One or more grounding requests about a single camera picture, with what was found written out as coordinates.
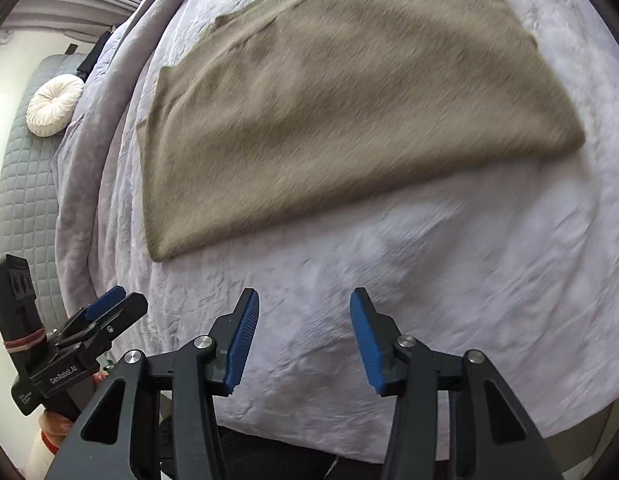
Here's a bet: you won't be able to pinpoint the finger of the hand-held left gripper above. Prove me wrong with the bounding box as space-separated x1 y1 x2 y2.
52 294 149 357
64 286 126 333

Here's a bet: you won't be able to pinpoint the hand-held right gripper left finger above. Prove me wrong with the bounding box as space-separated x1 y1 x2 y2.
44 287 260 480

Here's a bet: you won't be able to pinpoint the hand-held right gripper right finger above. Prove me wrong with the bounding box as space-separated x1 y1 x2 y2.
349 287 565 480

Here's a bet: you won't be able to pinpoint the beige knit sweater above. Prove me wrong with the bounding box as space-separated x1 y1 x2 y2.
138 0 587 262

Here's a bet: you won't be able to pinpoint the person's left hand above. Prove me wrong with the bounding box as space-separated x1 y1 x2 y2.
40 410 75 442

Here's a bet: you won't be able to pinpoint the lavender embossed blanket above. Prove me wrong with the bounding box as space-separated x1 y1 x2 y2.
50 0 619 466

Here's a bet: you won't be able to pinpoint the grey quilted mattress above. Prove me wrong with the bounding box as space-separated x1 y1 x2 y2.
0 52 98 356

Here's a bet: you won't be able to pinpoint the person's dark pants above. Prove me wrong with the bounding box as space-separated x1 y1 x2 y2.
157 395 390 480

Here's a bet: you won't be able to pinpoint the round white pleated pillow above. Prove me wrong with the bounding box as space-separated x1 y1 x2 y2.
26 74 85 137

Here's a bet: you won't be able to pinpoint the black strap object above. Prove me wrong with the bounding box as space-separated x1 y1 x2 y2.
64 30 115 83

